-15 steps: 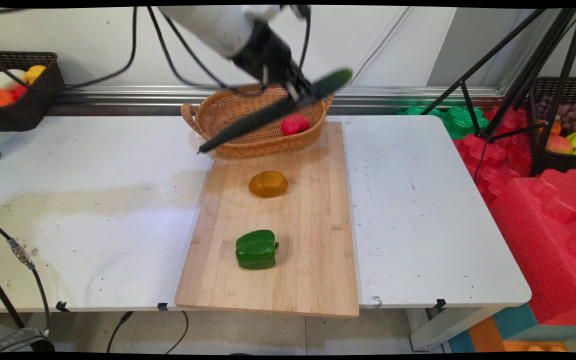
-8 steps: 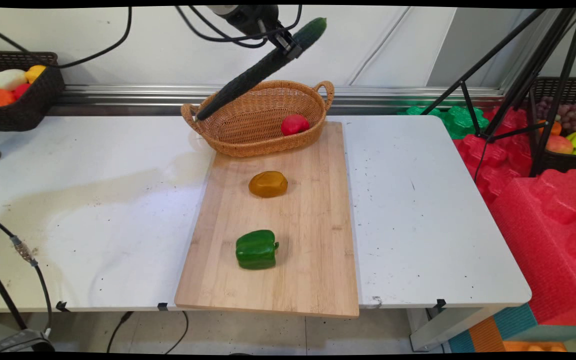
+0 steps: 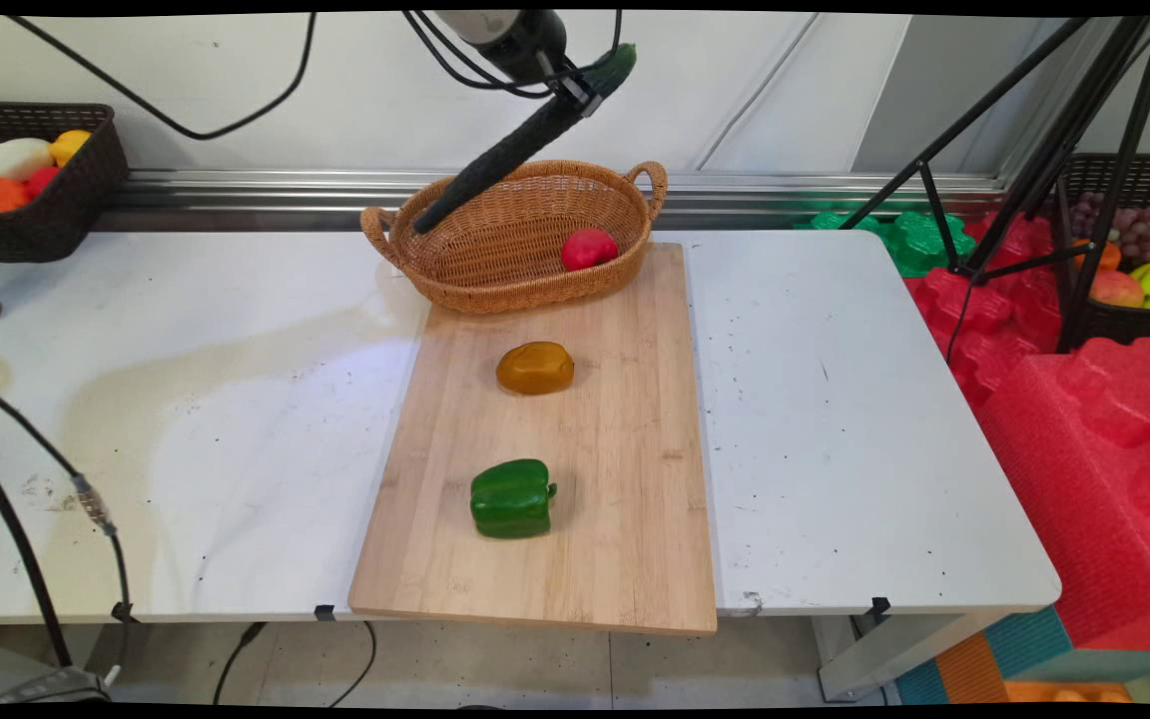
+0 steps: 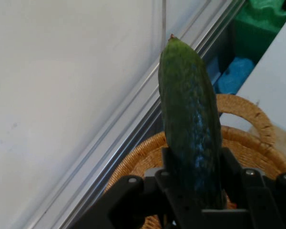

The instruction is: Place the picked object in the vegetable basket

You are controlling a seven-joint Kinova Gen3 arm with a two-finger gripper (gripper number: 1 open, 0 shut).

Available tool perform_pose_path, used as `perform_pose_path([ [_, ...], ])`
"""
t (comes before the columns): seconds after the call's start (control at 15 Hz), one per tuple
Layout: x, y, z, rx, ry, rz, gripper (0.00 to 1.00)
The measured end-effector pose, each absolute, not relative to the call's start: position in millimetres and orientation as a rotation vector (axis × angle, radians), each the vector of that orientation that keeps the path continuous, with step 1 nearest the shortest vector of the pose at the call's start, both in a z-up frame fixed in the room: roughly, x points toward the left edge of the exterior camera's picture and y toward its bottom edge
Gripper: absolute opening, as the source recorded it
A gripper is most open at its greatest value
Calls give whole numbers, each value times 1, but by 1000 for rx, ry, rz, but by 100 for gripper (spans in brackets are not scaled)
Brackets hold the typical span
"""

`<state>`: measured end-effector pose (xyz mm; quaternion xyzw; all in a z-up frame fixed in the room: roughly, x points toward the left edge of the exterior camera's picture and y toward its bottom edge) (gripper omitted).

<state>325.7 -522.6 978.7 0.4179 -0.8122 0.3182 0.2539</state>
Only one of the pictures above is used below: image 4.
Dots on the long dark green cucumber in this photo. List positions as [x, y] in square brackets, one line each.
[188, 114]

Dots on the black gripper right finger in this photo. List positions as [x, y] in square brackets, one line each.
[264, 200]

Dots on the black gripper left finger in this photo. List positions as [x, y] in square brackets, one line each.
[133, 205]

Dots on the woven wicker basket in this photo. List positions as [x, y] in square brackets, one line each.
[248, 148]

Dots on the blue plastic bag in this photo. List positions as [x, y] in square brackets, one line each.
[236, 76]

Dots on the aluminium wall rail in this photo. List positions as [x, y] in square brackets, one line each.
[124, 145]

